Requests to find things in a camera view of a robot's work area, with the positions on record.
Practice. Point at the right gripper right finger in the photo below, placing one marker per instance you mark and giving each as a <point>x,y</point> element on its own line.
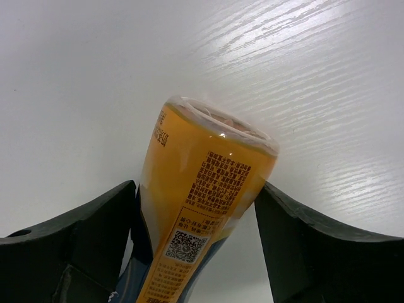
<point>311,257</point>

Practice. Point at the orange drink bottle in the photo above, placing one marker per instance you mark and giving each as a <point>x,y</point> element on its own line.
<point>203,169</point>

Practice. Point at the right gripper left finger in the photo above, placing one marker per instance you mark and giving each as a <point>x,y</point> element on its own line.
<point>74,257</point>

